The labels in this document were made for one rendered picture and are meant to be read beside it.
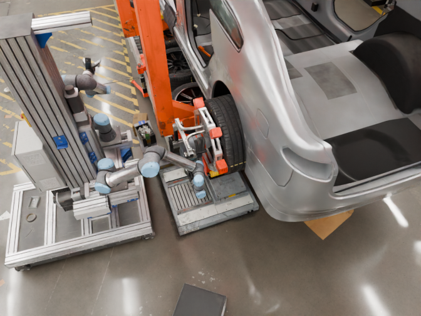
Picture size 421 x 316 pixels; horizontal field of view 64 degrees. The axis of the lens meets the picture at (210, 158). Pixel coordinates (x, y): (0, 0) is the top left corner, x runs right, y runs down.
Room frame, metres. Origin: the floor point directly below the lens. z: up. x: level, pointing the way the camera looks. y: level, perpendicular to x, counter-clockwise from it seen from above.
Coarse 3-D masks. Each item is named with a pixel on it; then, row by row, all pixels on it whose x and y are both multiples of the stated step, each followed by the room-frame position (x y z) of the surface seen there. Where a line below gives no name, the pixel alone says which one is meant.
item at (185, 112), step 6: (174, 102) 2.43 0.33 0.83; (180, 102) 2.48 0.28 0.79; (174, 108) 2.34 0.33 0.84; (180, 108) 2.36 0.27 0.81; (186, 108) 2.42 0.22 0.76; (192, 108) 2.47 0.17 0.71; (174, 114) 2.34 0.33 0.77; (180, 114) 2.36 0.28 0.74; (186, 114) 2.38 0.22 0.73; (192, 114) 2.40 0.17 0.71; (180, 120) 2.34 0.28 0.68; (186, 120) 2.35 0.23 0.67; (192, 120) 2.37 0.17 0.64; (198, 120) 2.39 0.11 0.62; (186, 126) 2.35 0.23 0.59; (192, 126) 2.37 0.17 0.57
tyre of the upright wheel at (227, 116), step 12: (228, 96) 2.14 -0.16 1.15; (216, 108) 1.96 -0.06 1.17; (228, 108) 1.95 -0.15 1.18; (216, 120) 1.87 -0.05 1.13; (228, 120) 1.85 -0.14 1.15; (240, 120) 1.85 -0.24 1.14; (228, 132) 1.77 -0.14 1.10; (240, 132) 1.78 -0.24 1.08; (228, 144) 1.70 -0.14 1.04; (240, 144) 1.72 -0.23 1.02; (228, 156) 1.65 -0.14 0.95; (240, 156) 1.68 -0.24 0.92; (228, 168) 1.64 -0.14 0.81; (240, 168) 1.69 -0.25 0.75
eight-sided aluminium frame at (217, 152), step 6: (198, 108) 2.04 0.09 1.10; (204, 108) 2.02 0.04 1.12; (198, 114) 2.14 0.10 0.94; (204, 120) 1.89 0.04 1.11; (210, 120) 1.88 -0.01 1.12; (210, 126) 1.82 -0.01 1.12; (210, 138) 1.76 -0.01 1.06; (216, 138) 1.76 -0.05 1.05; (216, 150) 1.69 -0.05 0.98; (204, 156) 1.93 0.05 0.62; (210, 156) 1.93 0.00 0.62; (216, 156) 1.67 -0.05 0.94; (210, 168) 1.77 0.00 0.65
